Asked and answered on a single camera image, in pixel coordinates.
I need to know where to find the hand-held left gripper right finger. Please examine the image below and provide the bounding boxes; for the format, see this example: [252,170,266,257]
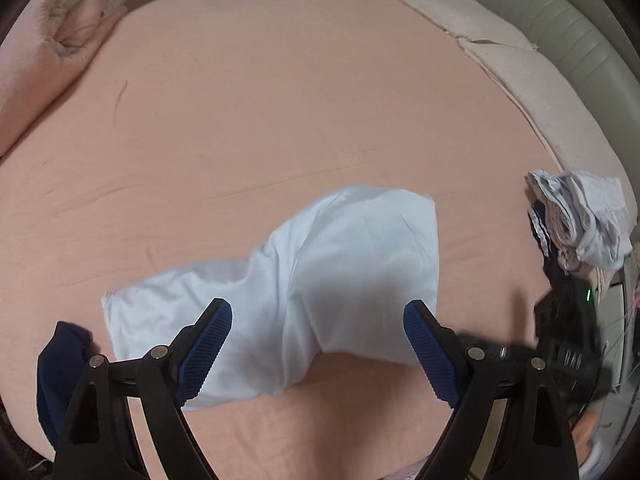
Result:
[404,300,581,480]

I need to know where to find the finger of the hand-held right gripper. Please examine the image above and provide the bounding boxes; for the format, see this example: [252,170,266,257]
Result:
[460,332,543,358]

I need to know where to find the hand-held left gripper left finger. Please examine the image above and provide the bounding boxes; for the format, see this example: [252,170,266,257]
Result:
[52,298,233,480]

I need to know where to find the stack of clothes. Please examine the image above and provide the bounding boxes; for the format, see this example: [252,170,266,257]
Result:
[525,169,633,281]

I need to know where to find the navy shorts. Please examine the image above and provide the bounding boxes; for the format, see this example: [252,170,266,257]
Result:
[36,321,96,453]

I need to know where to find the white t-shirt with navy trim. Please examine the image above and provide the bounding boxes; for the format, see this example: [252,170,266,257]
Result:
[101,185,440,411]

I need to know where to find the person's right forearm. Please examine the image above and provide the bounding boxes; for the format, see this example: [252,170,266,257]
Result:
[570,402,621,480]

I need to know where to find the bed with pink sheet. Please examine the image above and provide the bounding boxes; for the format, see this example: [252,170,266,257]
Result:
[0,0,636,480]

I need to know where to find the cream padded headboard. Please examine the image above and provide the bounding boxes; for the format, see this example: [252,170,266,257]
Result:
[415,0,640,181]

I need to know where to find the rolled pink quilt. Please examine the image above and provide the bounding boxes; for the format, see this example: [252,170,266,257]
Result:
[0,0,128,153]

